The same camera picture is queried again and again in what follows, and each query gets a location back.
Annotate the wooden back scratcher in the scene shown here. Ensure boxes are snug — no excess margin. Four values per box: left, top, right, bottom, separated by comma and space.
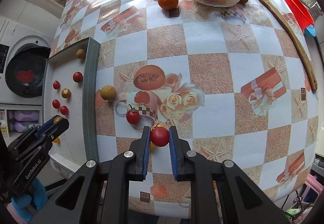
202, 0, 319, 92

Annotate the yellow cherry tomato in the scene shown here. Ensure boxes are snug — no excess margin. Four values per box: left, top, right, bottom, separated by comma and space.
54, 116, 62, 124

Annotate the blue gloved left hand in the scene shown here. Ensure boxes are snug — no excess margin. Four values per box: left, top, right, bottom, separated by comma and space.
7, 178, 48, 223

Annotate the red plastic dustpan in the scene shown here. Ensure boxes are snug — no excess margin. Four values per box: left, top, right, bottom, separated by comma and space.
286, 0, 314, 30

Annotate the white foam tray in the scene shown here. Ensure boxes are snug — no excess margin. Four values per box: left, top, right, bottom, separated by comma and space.
43, 38, 100, 171

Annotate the red cherry tomato with stem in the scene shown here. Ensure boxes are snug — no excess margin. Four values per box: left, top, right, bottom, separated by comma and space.
52, 99, 60, 109

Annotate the brown longan fruit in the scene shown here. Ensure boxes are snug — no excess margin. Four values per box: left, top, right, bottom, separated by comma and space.
76, 49, 86, 59

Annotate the white washing machine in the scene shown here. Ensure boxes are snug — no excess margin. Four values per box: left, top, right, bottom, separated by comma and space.
1, 0, 63, 106

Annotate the checkered tablecloth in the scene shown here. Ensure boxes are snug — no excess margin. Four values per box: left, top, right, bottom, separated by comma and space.
52, 0, 319, 201

